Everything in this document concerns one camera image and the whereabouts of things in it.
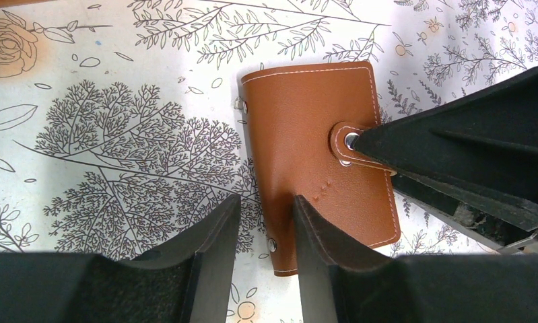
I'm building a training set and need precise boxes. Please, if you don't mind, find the brown leather card holder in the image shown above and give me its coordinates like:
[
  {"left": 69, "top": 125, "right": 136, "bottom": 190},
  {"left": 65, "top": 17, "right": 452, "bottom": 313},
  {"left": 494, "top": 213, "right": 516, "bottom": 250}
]
[{"left": 241, "top": 61, "right": 401, "bottom": 277}]

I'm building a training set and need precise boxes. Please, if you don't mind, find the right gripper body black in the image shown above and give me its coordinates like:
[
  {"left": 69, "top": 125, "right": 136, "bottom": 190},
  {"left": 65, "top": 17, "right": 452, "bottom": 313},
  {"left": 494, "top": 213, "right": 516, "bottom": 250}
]
[{"left": 351, "top": 66, "right": 538, "bottom": 250}]

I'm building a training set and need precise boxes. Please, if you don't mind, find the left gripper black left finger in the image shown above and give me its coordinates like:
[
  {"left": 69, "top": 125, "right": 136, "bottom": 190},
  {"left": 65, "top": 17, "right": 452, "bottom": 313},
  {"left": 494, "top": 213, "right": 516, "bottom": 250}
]
[{"left": 0, "top": 194, "right": 240, "bottom": 322}]

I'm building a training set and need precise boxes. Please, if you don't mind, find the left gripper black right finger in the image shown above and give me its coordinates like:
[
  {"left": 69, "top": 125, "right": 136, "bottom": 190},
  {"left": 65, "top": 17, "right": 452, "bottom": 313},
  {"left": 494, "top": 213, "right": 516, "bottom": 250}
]
[{"left": 293, "top": 195, "right": 538, "bottom": 322}]

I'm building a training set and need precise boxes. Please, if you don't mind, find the orange wooden compartment tray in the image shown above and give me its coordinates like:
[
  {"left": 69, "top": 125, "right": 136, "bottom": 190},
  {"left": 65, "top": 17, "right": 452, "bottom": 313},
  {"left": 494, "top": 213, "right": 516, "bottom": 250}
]
[{"left": 0, "top": 0, "right": 52, "bottom": 8}]

